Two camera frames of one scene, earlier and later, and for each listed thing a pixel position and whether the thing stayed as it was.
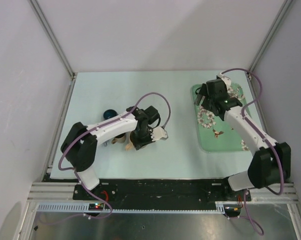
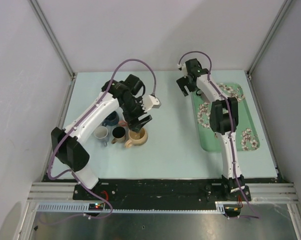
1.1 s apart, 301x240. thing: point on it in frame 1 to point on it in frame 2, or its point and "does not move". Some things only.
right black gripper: x=203 y=92 to x=183 y=82
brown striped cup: x=119 y=139 does not move
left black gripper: x=138 y=144 to x=130 y=120
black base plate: x=160 y=190 does not move
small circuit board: x=97 y=206 does not move
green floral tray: x=215 y=134 does not move
